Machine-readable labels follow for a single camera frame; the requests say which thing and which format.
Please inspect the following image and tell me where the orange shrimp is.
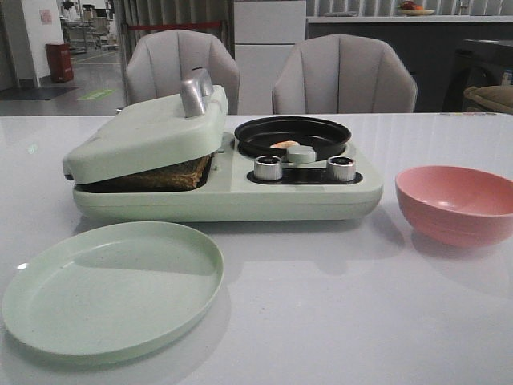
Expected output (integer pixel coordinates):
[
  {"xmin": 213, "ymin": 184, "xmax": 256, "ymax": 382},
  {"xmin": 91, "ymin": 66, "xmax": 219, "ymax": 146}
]
[{"xmin": 271, "ymin": 140, "xmax": 299, "ymax": 149}]

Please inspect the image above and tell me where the bread slice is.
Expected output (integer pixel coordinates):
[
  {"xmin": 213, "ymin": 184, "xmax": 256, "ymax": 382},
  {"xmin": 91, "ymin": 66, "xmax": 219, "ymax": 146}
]
[{"xmin": 107, "ymin": 155, "xmax": 213, "ymax": 192}]

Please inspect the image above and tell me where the green breakfast maker lid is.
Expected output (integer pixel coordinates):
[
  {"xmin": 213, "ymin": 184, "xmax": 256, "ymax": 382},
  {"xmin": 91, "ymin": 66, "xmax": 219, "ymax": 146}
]
[{"xmin": 63, "ymin": 85, "xmax": 228, "ymax": 184}]

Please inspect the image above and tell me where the pink bowl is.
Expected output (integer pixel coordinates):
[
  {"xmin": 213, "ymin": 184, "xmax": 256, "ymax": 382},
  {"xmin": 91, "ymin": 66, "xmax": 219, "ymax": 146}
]
[{"xmin": 395, "ymin": 165, "xmax": 512, "ymax": 247}]

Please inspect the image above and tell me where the green breakfast maker base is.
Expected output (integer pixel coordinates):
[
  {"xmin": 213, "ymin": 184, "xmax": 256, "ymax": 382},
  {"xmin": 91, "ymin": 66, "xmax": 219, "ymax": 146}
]
[{"xmin": 73, "ymin": 132, "xmax": 383, "ymax": 222}]

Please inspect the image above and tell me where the left silver control knob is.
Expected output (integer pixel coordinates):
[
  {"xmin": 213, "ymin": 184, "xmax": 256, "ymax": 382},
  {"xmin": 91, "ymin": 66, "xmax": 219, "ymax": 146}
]
[{"xmin": 253, "ymin": 155, "xmax": 282, "ymax": 181}]

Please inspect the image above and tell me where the silver control knob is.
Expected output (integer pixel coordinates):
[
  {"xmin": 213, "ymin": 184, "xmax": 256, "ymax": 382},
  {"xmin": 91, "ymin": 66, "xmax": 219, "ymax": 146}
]
[
  {"xmin": 253, "ymin": 155, "xmax": 282, "ymax": 181},
  {"xmin": 326, "ymin": 156, "xmax": 357, "ymax": 182}
]

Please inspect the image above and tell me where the right silver control knob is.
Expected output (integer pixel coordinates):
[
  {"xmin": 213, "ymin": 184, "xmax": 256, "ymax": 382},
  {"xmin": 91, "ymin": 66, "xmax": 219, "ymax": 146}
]
[{"xmin": 326, "ymin": 156, "xmax": 357, "ymax": 182}]

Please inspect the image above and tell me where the black round frying pan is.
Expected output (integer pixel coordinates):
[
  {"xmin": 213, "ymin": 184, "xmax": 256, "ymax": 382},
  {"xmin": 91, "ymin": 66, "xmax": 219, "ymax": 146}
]
[{"xmin": 234, "ymin": 115, "xmax": 351, "ymax": 160}]

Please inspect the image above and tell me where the right grey chair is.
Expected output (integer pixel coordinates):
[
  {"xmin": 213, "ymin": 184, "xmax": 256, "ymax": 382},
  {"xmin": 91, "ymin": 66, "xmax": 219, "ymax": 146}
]
[{"xmin": 272, "ymin": 34, "xmax": 418, "ymax": 115}]

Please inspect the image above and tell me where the grey chair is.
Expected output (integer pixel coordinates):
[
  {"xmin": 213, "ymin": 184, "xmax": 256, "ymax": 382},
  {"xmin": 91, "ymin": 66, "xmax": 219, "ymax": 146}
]
[
  {"xmin": 272, "ymin": 34, "xmax": 418, "ymax": 115},
  {"xmin": 126, "ymin": 30, "xmax": 240, "ymax": 115}
]

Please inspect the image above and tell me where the white cabinet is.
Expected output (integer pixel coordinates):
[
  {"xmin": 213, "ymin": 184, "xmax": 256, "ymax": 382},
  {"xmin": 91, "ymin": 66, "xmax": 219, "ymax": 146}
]
[{"xmin": 233, "ymin": 1, "xmax": 306, "ymax": 115}]

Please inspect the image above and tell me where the left grey chair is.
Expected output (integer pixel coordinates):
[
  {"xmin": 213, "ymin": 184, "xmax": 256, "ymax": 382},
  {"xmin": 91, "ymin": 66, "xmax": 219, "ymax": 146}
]
[{"xmin": 126, "ymin": 30, "xmax": 240, "ymax": 115}]

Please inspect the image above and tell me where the green round plate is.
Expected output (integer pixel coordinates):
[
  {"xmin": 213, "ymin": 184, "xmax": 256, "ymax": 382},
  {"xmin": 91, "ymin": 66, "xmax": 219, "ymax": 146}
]
[{"xmin": 2, "ymin": 221, "xmax": 224, "ymax": 363}]

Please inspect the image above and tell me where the red barrier tape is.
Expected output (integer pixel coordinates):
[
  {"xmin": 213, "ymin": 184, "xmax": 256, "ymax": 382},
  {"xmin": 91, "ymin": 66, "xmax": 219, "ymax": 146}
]
[{"xmin": 125, "ymin": 21, "xmax": 224, "ymax": 31}]

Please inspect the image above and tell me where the dark counter with white top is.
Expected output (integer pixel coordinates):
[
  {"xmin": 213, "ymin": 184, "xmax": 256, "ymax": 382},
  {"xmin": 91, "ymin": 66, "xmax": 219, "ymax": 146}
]
[{"xmin": 306, "ymin": 15, "xmax": 512, "ymax": 112}]

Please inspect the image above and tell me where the fruit plate on counter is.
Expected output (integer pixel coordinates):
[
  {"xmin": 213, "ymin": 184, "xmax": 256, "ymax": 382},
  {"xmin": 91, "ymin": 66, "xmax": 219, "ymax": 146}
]
[{"xmin": 398, "ymin": 1, "xmax": 434, "ymax": 16}]

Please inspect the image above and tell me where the red bin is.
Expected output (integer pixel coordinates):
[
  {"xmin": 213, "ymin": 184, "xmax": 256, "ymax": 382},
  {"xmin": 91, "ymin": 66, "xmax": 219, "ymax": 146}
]
[{"xmin": 45, "ymin": 43, "xmax": 74, "ymax": 83}]

